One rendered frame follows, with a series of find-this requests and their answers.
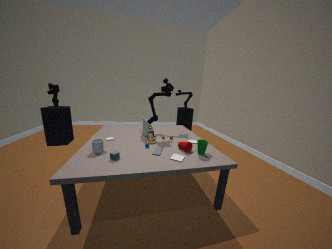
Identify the green plastic cup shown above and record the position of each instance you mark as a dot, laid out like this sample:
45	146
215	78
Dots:
202	145

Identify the red plastic cup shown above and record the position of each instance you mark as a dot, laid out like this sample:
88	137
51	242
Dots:
186	146

